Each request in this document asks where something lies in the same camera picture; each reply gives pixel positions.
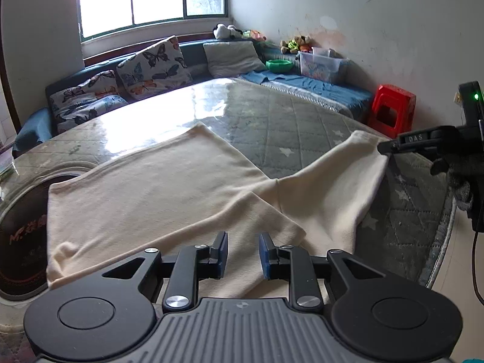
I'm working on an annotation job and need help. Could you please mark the brown plush toys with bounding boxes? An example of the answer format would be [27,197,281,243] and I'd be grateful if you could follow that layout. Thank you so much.
[280,35,312,54]

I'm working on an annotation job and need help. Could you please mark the clear plastic storage box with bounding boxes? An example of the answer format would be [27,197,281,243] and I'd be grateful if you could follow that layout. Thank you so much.
[298,52,350,84]

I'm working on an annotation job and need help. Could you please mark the white plush toy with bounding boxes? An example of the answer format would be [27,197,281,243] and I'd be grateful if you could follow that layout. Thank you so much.
[212,23,243,40]

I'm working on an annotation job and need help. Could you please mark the cream knit garment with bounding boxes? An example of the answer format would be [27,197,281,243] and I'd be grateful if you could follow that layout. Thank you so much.
[46,125,388,298]

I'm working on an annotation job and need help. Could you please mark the black cable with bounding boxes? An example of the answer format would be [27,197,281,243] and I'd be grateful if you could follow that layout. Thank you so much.
[470,229,484,307]

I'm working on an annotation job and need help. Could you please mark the grey cushion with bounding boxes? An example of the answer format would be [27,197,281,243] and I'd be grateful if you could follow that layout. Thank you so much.
[203,41,266,78]

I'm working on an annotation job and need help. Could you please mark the green plastic bowl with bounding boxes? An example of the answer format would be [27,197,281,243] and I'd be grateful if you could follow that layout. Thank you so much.
[266,59,294,74]

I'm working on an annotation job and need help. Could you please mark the grey star quilted tablecloth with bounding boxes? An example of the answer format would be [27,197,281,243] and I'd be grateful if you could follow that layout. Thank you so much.
[8,80,456,362]

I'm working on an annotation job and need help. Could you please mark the blue corner sofa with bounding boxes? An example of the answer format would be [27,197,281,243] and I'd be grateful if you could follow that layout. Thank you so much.
[13,36,373,156]

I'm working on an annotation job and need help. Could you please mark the butterfly pillow lying flat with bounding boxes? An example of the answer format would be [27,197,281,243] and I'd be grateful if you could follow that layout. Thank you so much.
[48,70,128,133]

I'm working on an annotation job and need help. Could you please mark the butterfly pillow upright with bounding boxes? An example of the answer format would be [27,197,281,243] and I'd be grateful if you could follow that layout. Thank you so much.
[116,36,193,100]

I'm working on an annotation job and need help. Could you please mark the round induction cooktop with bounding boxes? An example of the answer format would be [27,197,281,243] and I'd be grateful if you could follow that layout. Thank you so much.
[1,162,94,302]

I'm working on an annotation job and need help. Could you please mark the red plastic stool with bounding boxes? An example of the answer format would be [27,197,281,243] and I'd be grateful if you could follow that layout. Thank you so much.
[368,84,417,139]

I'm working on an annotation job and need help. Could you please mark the colourful plush toys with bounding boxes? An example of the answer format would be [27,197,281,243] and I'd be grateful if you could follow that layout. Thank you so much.
[242,30,267,42]

